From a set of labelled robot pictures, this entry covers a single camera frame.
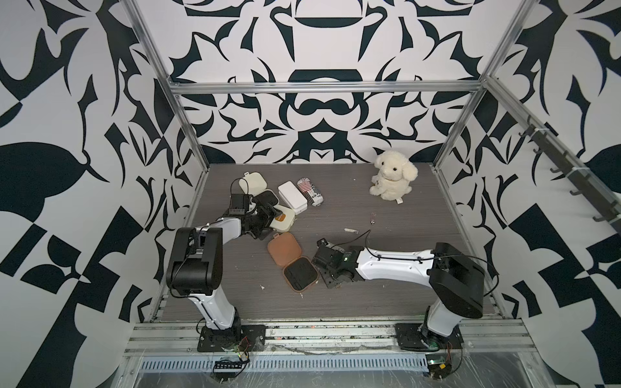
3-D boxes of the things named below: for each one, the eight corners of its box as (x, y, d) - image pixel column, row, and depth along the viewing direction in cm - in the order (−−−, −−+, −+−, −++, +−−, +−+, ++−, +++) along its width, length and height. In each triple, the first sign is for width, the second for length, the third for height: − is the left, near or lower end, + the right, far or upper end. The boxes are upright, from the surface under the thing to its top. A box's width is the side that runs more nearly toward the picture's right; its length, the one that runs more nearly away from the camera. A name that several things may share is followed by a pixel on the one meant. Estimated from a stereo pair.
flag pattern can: (314, 208, 105) (314, 204, 103) (295, 184, 113) (295, 180, 111) (325, 202, 107) (326, 198, 105) (306, 179, 115) (306, 175, 113)
